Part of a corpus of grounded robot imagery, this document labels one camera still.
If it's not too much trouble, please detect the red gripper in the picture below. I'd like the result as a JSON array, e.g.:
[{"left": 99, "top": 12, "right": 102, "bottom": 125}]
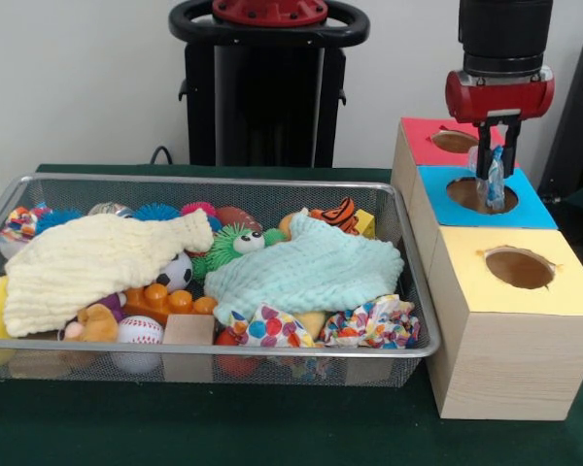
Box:
[{"left": 444, "top": 72, "right": 557, "bottom": 180}]

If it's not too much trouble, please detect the crushed clear bottle blue label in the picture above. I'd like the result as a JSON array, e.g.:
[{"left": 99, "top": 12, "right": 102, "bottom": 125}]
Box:
[{"left": 467, "top": 145, "right": 509, "bottom": 214}]

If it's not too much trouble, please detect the cream muslin cloth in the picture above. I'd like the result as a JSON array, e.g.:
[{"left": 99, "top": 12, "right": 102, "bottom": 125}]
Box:
[{"left": 3, "top": 209, "right": 215, "bottom": 339}]

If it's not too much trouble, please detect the wooden box with three holes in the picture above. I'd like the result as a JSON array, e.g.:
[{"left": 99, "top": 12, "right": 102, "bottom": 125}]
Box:
[{"left": 390, "top": 116, "right": 583, "bottom": 421}]

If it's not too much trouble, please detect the black upright panel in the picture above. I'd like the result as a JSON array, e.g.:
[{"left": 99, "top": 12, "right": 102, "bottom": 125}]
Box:
[{"left": 537, "top": 31, "right": 583, "bottom": 205}]

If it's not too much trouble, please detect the orange tiger plush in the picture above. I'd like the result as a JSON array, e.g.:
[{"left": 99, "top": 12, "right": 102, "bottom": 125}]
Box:
[{"left": 309, "top": 197, "right": 360, "bottom": 237}]

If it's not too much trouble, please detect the crumpled confetti print paper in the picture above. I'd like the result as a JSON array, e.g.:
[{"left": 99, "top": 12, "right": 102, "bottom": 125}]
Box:
[{"left": 318, "top": 293, "right": 422, "bottom": 350}]

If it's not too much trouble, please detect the mint green muslin cloth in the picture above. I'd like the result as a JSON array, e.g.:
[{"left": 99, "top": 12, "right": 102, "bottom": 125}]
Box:
[{"left": 203, "top": 209, "right": 406, "bottom": 324}]

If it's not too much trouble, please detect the green spiky toy with eyes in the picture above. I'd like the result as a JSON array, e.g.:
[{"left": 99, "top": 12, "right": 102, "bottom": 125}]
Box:
[{"left": 192, "top": 222, "right": 288, "bottom": 281}]

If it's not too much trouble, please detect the crumpled polka dot paper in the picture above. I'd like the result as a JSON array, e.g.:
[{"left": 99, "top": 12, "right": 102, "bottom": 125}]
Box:
[{"left": 225, "top": 303, "right": 318, "bottom": 349}]

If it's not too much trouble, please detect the orange toy building brick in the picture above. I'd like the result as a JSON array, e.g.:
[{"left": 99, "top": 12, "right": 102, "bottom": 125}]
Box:
[{"left": 122, "top": 283, "right": 219, "bottom": 325}]

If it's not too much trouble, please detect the white baseball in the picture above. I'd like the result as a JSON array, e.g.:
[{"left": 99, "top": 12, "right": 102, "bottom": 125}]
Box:
[{"left": 116, "top": 315, "right": 165, "bottom": 345}]

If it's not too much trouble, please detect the brown plush animal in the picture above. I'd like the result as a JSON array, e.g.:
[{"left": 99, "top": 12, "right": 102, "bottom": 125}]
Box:
[{"left": 60, "top": 304, "right": 120, "bottom": 344}]

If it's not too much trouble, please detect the silver wire mesh bin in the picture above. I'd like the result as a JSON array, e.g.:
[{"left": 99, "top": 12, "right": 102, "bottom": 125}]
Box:
[{"left": 0, "top": 173, "right": 442, "bottom": 388}]

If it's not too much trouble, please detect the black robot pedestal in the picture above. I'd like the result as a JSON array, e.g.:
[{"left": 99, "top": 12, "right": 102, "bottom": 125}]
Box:
[{"left": 168, "top": 0, "right": 370, "bottom": 169}]

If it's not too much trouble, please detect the black cable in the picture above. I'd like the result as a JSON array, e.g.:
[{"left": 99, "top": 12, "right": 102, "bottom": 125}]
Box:
[{"left": 149, "top": 145, "right": 175, "bottom": 166}]

